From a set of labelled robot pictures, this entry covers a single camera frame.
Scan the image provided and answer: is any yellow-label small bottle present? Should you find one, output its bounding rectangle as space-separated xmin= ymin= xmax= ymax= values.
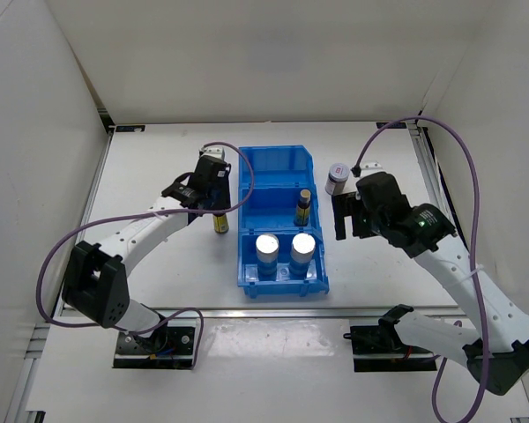
xmin=212 ymin=214 xmax=229 ymax=234
xmin=294 ymin=189 xmax=312 ymax=226

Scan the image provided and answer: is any silver-lid shaker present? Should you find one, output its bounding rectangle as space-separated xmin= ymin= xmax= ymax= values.
xmin=256 ymin=233 xmax=279 ymax=280
xmin=289 ymin=233 xmax=316 ymax=278

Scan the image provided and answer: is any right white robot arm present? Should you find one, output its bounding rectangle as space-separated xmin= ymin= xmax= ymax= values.
xmin=332 ymin=172 xmax=529 ymax=396

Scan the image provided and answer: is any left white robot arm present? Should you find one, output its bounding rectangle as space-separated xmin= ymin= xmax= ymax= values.
xmin=62 ymin=147 xmax=231 ymax=353

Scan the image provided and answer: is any right dark sauce jar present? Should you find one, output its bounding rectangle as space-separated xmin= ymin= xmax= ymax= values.
xmin=324 ymin=163 xmax=350 ymax=196

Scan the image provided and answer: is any blue three-compartment plastic bin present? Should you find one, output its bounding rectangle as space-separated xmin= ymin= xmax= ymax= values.
xmin=237 ymin=145 xmax=329 ymax=299

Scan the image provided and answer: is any right blue corner label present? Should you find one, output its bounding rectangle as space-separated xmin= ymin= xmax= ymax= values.
xmin=376 ymin=122 xmax=407 ymax=129

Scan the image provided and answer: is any blue corner label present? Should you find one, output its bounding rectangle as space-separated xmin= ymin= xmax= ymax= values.
xmin=376 ymin=122 xmax=407 ymax=129
xmin=115 ymin=125 xmax=145 ymax=133

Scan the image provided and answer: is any left blue corner label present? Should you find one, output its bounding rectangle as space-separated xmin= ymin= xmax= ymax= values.
xmin=115 ymin=125 xmax=145 ymax=133

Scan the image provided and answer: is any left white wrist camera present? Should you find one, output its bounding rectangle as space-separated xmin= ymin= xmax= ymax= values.
xmin=199 ymin=145 xmax=225 ymax=160

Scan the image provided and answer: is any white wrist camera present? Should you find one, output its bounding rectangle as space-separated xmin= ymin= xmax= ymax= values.
xmin=199 ymin=145 xmax=225 ymax=160
xmin=350 ymin=161 xmax=384 ymax=179

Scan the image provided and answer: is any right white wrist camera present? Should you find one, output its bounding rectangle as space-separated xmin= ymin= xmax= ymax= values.
xmin=350 ymin=161 xmax=384 ymax=179

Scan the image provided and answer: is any right aluminium frame rail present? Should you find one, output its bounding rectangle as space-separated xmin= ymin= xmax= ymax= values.
xmin=406 ymin=109 xmax=490 ymax=318

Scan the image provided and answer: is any aluminium frame rail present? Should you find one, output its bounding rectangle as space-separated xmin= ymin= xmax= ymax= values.
xmin=48 ymin=106 xmax=115 ymax=319
xmin=406 ymin=109 xmax=490 ymax=318
xmin=26 ymin=306 xmax=473 ymax=353

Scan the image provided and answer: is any left aluminium frame rail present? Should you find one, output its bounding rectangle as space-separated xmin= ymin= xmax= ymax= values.
xmin=48 ymin=106 xmax=115 ymax=319

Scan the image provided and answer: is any front aluminium frame rail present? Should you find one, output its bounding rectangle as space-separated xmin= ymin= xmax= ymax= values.
xmin=26 ymin=306 xmax=473 ymax=353

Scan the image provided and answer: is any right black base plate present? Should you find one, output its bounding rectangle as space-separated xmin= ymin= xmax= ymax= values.
xmin=343 ymin=325 xmax=436 ymax=373

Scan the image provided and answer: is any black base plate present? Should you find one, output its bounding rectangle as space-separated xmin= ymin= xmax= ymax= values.
xmin=112 ymin=319 xmax=198 ymax=370
xmin=343 ymin=325 xmax=436 ymax=373

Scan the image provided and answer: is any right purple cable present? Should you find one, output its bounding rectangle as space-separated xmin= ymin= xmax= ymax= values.
xmin=350 ymin=115 xmax=490 ymax=423

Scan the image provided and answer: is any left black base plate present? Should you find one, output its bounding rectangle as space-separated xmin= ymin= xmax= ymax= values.
xmin=112 ymin=319 xmax=198 ymax=370

